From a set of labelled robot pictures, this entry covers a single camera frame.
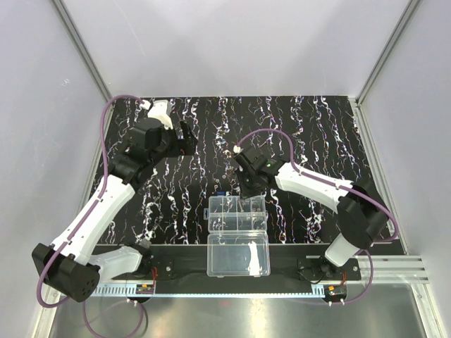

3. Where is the white slotted cable duct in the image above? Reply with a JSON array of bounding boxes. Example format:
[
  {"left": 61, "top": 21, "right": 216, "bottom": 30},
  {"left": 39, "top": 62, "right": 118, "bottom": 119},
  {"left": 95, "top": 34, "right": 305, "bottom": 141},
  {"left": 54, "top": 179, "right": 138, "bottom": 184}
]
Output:
[{"left": 92, "top": 283, "right": 325, "bottom": 298}]

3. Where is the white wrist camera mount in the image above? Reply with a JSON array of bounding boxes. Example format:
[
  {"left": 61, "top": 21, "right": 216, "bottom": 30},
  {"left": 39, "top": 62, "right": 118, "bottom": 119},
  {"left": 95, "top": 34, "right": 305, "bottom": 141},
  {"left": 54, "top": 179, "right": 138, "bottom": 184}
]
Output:
[{"left": 147, "top": 100, "right": 173, "bottom": 130}]

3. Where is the black marbled table mat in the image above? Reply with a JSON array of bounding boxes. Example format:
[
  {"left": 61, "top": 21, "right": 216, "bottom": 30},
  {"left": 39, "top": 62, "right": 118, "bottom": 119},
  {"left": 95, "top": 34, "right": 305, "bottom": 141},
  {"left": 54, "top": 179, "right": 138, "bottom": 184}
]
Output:
[{"left": 93, "top": 95, "right": 399, "bottom": 246}]

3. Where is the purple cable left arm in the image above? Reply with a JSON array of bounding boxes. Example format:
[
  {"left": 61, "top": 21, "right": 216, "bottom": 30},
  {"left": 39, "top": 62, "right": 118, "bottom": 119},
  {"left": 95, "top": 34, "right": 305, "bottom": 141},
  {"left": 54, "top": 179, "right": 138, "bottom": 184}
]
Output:
[{"left": 36, "top": 94, "right": 149, "bottom": 335}]

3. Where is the right aluminium frame post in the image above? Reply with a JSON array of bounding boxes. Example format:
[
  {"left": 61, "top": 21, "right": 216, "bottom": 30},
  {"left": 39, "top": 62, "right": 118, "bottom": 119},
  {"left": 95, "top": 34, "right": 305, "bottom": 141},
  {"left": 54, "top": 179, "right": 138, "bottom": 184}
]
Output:
[{"left": 355, "top": 0, "right": 423, "bottom": 106}]

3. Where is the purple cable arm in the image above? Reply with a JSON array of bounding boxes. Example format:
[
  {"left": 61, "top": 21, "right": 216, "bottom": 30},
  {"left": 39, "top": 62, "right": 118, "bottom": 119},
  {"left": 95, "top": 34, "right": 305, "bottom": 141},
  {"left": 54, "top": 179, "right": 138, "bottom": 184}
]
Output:
[
  {"left": 233, "top": 128, "right": 399, "bottom": 306},
  {"left": 36, "top": 94, "right": 149, "bottom": 335}
]

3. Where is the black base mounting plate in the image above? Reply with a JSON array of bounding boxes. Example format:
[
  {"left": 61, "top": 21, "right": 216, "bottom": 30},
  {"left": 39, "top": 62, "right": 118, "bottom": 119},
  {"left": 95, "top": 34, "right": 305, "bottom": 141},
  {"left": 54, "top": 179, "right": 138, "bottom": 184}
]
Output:
[{"left": 94, "top": 239, "right": 362, "bottom": 298}]

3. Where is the clear plastic organizer box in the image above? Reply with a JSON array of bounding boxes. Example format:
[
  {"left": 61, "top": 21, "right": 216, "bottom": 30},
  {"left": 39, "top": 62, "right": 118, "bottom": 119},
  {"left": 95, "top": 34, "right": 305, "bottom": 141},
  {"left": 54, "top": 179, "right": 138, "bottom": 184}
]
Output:
[{"left": 206, "top": 195, "right": 271, "bottom": 278}]

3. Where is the aluminium frame post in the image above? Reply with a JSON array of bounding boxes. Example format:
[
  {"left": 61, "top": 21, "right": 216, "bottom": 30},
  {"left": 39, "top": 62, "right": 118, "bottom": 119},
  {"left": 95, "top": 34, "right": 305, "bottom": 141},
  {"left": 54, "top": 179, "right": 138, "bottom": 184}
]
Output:
[
  {"left": 50, "top": 0, "right": 112, "bottom": 101},
  {"left": 355, "top": 0, "right": 423, "bottom": 106}
]

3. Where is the aluminium rail right side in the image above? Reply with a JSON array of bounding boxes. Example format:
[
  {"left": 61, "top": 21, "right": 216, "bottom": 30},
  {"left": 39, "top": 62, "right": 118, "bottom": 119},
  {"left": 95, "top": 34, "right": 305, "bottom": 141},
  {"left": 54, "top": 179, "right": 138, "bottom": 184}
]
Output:
[{"left": 306, "top": 255, "right": 431, "bottom": 284}]

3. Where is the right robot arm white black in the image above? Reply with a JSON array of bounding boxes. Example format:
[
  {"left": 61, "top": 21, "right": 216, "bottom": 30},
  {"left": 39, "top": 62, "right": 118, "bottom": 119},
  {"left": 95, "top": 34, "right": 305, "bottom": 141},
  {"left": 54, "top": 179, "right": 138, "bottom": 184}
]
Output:
[{"left": 233, "top": 146, "right": 390, "bottom": 268}]

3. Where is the left aluminium frame post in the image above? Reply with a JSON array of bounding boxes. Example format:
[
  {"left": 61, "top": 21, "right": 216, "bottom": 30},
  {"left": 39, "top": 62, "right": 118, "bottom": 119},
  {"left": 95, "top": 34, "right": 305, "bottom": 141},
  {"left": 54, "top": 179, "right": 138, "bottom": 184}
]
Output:
[{"left": 50, "top": 0, "right": 112, "bottom": 101}]

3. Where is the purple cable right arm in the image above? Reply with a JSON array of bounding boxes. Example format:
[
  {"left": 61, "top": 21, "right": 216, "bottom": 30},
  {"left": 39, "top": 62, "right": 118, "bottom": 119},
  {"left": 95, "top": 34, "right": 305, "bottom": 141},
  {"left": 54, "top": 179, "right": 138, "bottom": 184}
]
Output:
[{"left": 233, "top": 128, "right": 399, "bottom": 306}]

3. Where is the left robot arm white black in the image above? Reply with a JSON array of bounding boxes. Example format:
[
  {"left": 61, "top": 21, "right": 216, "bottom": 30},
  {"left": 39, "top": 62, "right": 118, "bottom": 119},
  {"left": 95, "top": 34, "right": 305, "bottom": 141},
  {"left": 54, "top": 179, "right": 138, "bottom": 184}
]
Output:
[{"left": 32, "top": 116, "right": 197, "bottom": 308}]

